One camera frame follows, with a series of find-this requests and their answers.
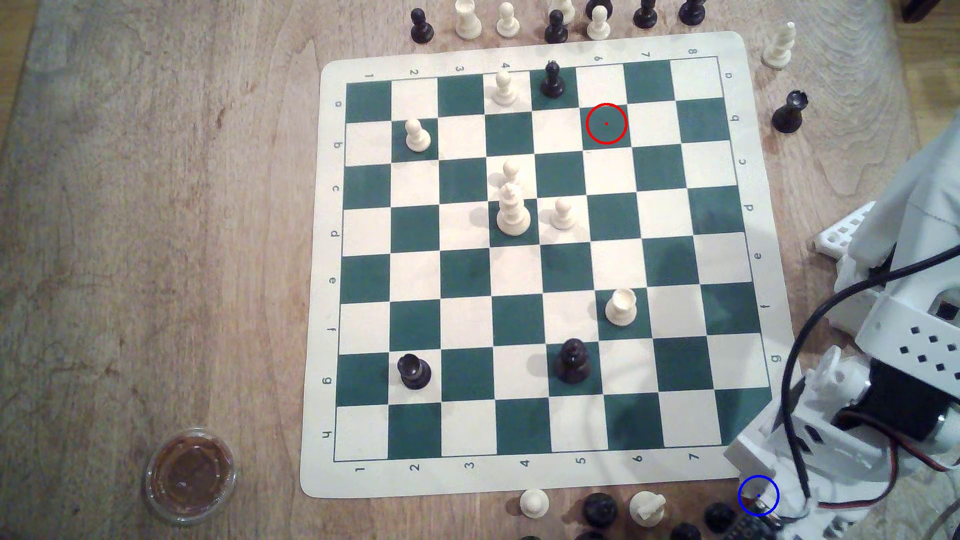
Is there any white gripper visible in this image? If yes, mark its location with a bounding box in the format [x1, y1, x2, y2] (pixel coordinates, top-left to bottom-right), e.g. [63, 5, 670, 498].
[723, 346, 901, 540]

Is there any large black chess piece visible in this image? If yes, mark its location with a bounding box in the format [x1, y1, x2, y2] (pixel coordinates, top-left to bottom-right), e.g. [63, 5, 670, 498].
[555, 337, 593, 386]

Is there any green and white chess mat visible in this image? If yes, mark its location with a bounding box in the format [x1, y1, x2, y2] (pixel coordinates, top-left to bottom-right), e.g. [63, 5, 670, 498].
[298, 30, 816, 500]

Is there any tall white king piece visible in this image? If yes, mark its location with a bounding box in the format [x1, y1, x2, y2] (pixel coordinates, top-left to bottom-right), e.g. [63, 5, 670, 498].
[496, 180, 533, 238]

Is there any white knight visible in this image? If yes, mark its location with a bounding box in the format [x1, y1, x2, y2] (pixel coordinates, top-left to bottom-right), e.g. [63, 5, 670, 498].
[628, 490, 667, 528]

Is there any white rook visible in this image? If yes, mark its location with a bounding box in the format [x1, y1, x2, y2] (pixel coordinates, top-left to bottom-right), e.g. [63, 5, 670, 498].
[453, 0, 484, 41]
[604, 288, 639, 327]

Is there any black rook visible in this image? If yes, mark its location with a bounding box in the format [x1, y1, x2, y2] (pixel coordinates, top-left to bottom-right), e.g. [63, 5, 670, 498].
[397, 353, 433, 391]

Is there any black bishop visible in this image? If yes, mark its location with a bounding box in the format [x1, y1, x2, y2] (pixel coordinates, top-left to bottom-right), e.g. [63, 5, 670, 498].
[771, 90, 810, 135]

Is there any white bishop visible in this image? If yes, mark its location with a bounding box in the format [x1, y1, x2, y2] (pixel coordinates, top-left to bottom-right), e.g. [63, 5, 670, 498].
[760, 21, 798, 72]

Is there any clear plastic cup brown content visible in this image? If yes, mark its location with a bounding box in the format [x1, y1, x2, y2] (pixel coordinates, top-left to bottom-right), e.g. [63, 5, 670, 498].
[144, 427, 239, 526]

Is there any black camera cable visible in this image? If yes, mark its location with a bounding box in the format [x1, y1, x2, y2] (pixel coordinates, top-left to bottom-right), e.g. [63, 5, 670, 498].
[780, 243, 960, 504]

